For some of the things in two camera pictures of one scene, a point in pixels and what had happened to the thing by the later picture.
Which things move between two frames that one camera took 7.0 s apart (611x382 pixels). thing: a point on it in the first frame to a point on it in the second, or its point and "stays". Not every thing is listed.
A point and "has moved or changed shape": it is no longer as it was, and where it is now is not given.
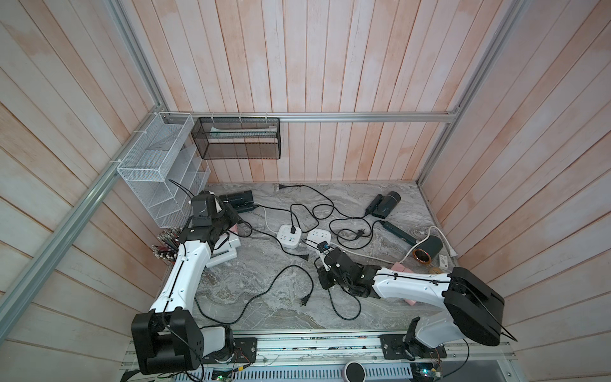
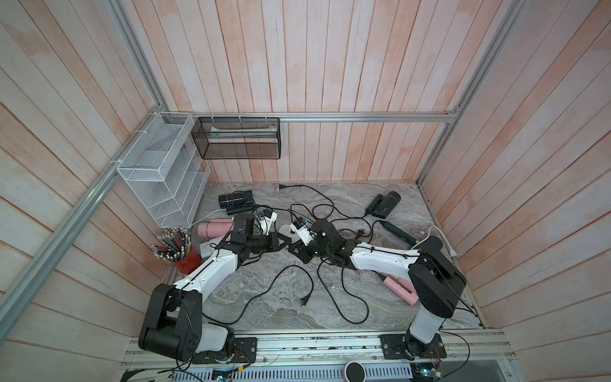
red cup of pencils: (169, 239) stays
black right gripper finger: (327, 278) to (305, 253)
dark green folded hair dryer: (382, 205) stays
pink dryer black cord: (338, 313) has moved or changed shape
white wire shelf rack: (165, 168) stays
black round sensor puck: (355, 372) stays
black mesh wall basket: (238, 137) stays
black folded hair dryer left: (242, 201) stays
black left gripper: (231, 213) to (274, 240)
